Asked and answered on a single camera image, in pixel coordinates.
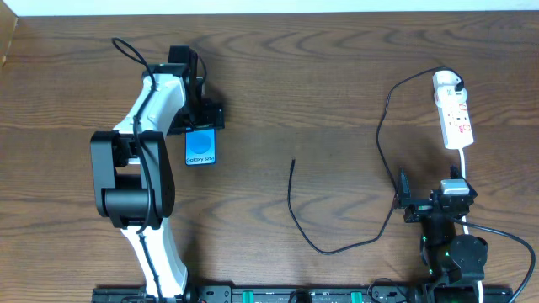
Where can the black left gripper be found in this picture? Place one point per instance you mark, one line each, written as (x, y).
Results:
(206, 120)

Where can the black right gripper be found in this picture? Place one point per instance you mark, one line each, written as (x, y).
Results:
(425, 203)

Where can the blue Galaxy smartphone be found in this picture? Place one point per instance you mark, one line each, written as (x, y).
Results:
(200, 147)

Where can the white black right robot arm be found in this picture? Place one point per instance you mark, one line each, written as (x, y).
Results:
(456, 262)

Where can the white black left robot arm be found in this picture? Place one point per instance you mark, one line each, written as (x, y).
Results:
(132, 175)

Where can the white power strip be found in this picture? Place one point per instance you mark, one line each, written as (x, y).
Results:
(450, 98)

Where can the brown wooden side panel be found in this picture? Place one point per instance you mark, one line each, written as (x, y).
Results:
(8, 24)

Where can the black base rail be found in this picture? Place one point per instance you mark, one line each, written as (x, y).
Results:
(227, 294)

